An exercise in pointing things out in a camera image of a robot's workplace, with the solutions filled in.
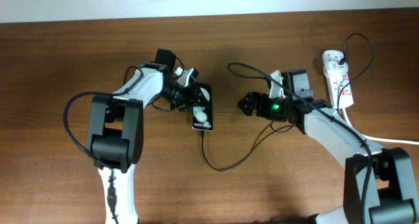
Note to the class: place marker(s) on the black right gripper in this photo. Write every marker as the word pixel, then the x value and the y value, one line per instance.
pixel 262 111

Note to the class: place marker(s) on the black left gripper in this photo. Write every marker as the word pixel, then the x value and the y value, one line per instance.
pixel 188 102

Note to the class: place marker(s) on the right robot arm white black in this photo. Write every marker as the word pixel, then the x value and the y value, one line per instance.
pixel 379 183

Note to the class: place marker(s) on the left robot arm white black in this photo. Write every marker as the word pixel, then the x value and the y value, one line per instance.
pixel 115 131

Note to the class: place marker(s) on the white USB wall charger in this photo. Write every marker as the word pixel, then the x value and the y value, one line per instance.
pixel 331 61

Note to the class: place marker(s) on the white power strip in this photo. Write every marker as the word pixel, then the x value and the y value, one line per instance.
pixel 337 78

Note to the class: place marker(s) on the black smartphone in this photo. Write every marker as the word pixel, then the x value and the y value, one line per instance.
pixel 202 110

